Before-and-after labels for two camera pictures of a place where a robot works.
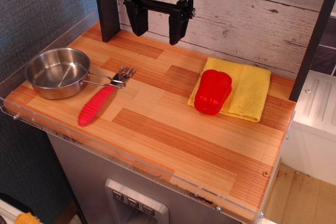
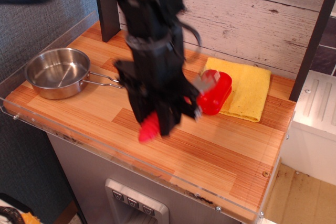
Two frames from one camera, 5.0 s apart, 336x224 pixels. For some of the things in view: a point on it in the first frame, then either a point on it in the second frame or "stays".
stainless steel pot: x=61 y=73 stays
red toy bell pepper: x=213 y=91 stays
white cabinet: x=310 y=144 stays
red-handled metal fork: x=87 y=111 → x=150 y=126
